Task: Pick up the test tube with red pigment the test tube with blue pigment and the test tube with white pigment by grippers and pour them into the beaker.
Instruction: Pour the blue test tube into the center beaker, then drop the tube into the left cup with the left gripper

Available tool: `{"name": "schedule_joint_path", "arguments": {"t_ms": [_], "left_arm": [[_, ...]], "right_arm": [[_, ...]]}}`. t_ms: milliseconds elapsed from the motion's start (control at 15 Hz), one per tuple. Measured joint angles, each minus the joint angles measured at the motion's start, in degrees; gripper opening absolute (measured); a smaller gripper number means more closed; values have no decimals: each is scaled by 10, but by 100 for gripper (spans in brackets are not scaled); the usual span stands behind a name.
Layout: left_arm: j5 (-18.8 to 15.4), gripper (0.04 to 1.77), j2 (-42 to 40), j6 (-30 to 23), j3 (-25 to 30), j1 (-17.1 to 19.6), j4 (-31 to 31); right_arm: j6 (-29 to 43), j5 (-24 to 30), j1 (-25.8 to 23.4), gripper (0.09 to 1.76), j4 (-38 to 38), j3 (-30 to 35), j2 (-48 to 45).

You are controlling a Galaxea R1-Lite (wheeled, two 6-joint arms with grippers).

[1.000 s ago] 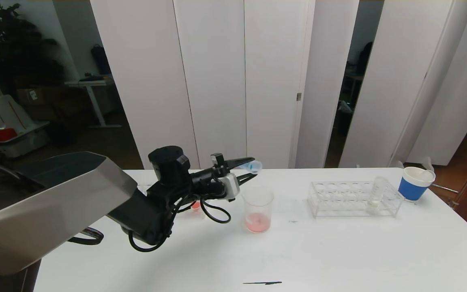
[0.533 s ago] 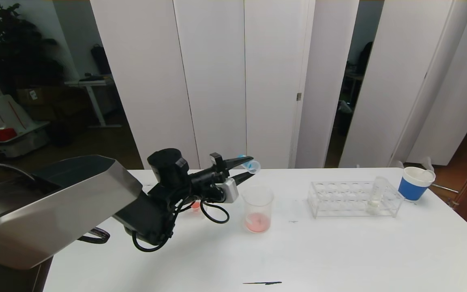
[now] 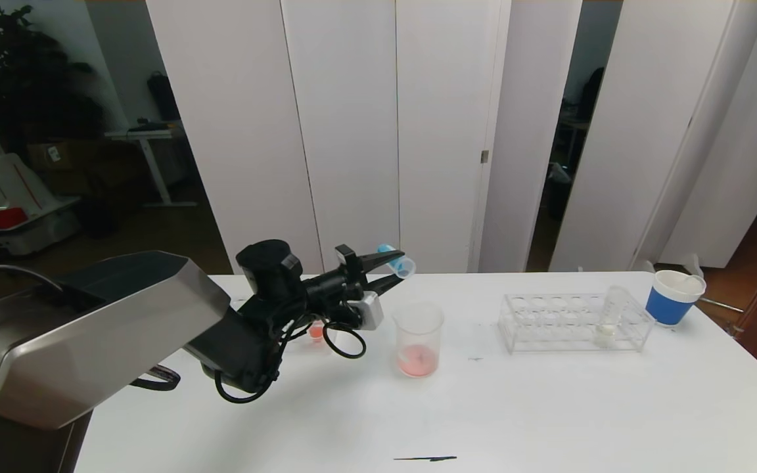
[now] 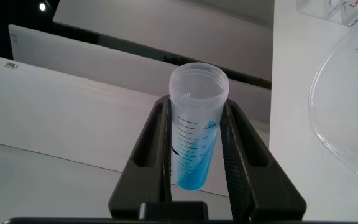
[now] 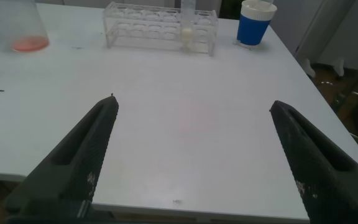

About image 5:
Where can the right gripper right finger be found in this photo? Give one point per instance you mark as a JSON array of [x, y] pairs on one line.
[[322, 177]]

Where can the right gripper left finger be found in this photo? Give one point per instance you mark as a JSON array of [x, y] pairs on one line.
[[73, 161]]

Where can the clear glass beaker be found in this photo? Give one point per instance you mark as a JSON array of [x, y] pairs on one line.
[[26, 31]]

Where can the clear acrylic test tube rack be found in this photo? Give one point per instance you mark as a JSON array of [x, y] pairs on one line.
[[154, 34]]

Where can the test tube with white pigment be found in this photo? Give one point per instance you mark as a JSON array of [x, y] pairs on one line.
[[187, 34]]

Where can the white partition foot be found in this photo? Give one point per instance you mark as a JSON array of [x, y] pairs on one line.
[[338, 67], [309, 68]]

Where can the white partition panel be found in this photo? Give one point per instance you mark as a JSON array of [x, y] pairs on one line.
[[210, 4], [353, 37], [306, 25]]

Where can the blue white paper cup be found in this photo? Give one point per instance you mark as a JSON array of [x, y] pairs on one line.
[[253, 28]]

